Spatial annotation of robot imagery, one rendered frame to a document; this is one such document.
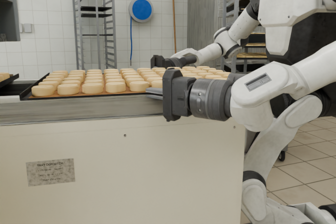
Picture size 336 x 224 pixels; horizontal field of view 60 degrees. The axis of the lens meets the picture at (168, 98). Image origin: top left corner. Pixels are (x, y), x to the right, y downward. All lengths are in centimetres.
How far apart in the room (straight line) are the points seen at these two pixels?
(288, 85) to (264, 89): 4
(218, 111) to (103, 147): 32
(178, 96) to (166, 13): 455
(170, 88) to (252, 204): 56
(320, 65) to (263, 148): 51
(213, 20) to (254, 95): 388
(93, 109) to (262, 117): 40
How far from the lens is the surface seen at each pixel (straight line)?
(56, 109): 76
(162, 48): 514
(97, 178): 80
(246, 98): 55
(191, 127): 79
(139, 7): 489
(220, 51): 138
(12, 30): 123
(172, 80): 65
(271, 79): 57
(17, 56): 489
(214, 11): 441
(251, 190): 104
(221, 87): 60
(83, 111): 75
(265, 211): 111
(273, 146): 107
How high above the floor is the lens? 104
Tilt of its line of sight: 12 degrees down
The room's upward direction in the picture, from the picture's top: straight up
